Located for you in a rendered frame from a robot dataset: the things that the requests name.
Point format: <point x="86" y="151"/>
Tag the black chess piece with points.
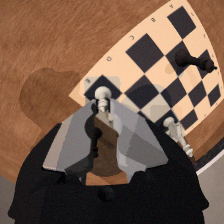
<point x="183" y="58"/>
<point x="94" y="136"/>

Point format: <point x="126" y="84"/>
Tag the chessboard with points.
<point x="141" y="72"/>

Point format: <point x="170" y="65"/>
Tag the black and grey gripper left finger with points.
<point x="65" y="149"/>

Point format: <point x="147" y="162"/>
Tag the white chess piece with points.
<point x="174" y="129"/>
<point x="103" y="93"/>
<point x="186" y="147"/>

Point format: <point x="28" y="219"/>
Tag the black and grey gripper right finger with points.
<point x="143" y="146"/>

